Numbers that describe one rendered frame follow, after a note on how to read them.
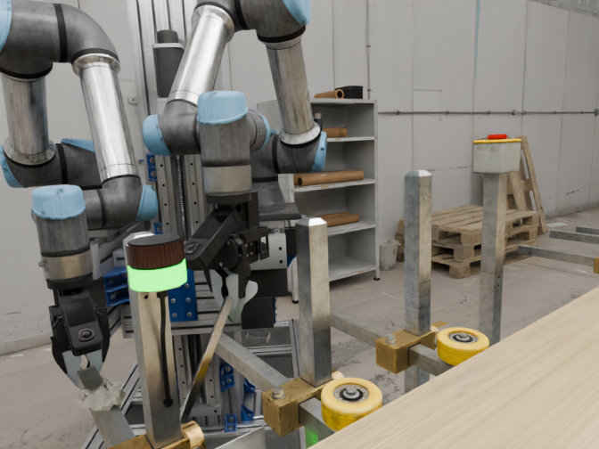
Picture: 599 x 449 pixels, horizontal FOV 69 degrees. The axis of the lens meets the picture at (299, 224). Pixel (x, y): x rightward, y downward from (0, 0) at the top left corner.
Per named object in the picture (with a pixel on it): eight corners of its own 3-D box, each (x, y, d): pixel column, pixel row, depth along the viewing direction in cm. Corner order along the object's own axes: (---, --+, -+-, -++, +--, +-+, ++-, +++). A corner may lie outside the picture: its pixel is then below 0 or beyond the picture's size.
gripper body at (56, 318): (95, 325, 84) (87, 265, 81) (106, 340, 77) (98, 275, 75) (51, 337, 79) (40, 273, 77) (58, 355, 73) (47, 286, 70)
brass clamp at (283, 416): (261, 420, 69) (259, 390, 68) (326, 388, 76) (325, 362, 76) (283, 440, 64) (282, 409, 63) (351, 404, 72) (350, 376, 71)
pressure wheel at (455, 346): (442, 412, 70) (443, 345, 68) (431, 384, 78) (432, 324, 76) (493, 412, 69) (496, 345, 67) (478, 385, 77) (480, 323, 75)
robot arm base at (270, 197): (237, 206, 139) (235, 175, 138) (284, 204, 140) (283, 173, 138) (233, 214, 125) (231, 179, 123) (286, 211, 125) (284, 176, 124)
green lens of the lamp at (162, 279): (123, 281, 49) (120, 263, 48) (175, 271, 52) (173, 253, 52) (139, 295, 44) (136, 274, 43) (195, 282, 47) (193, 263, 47)
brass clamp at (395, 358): (373, 363, 83) (373, 338, 82) (419, 342, 91) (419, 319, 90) (397, 376, 78) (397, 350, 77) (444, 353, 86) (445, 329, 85)
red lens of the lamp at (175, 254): (120, 260, 48) (118, 240, 48) (173, 250, 52) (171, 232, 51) (136, 272, 43) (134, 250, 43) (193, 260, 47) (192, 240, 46)
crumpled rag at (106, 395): (71, 394, 68) (69, 380, 68) (118, 379, 72) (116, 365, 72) (83, 421, 61) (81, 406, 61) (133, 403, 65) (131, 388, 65)
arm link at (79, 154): (116, 183, 126) (110, 135, 124) (63, 188, 119) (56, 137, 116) (107, 181, 136) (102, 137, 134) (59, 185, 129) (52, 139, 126)
